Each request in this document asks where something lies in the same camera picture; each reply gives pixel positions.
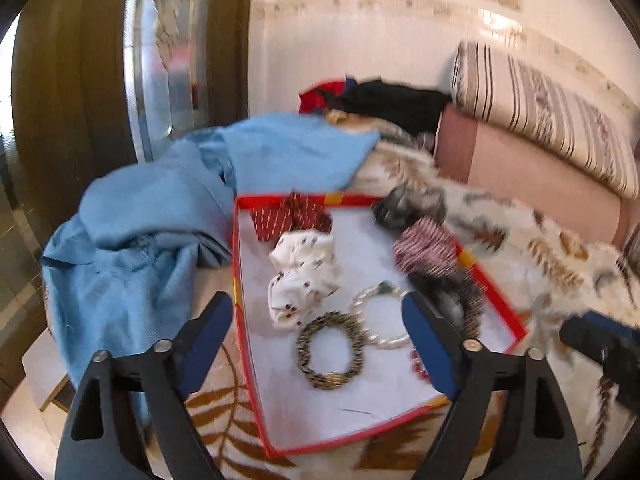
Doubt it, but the pink mattress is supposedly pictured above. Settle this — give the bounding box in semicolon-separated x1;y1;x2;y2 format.
434;105;640;252

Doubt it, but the white spotted scrunchie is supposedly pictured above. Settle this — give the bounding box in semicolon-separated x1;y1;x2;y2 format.
267;229;344;332

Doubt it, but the black grey striped scrunchie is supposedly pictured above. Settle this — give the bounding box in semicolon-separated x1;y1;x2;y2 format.
414;269;486;337

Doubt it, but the black gold patterned scrunchie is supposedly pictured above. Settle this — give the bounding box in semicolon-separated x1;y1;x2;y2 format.
294;310;369;391

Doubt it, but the red-rimmed white tray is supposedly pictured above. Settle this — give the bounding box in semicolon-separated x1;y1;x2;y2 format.
231;191;529;457

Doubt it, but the light blue cloth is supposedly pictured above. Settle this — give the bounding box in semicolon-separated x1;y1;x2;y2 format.
40;112;382;427

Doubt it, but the grey dark scrunchie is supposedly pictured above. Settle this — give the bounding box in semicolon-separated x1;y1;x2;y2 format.
372;184;449;234

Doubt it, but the leaf printed blanket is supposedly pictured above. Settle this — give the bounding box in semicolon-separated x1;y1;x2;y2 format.
184;124;640;480

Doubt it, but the brown wooden door frame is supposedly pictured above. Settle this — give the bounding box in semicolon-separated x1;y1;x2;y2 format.
10;0;252;196

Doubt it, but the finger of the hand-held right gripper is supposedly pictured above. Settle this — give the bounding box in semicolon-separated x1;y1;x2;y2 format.
559;310;640;411

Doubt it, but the metal door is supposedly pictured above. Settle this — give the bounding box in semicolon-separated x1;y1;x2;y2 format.
125;0;212;162

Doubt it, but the white pearl bracelet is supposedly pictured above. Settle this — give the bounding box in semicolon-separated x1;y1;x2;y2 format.
349;282;415;350

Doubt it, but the red white plaid scrunchie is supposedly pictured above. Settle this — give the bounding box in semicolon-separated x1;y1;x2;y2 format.
392;217;462;279

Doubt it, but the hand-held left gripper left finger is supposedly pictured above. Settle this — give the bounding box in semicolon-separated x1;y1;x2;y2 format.
55;291;235;480

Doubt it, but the red cloth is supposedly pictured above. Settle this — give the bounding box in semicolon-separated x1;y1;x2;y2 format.
298;80;352;114

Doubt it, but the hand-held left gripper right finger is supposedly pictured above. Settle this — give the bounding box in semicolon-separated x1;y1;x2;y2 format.
401;291;583;480

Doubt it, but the red white dotted scrunchie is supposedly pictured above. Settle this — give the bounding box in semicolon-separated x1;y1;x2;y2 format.
249;192;334;244

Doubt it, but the black cloth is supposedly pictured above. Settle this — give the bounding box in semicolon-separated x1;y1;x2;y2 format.
324;77;454;137

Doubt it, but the red bead necklace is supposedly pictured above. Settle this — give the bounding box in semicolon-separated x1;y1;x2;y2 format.
408;349;432;380

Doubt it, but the striped bolster cushion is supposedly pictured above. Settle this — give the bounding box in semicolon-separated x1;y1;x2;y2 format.
450;40;640;201

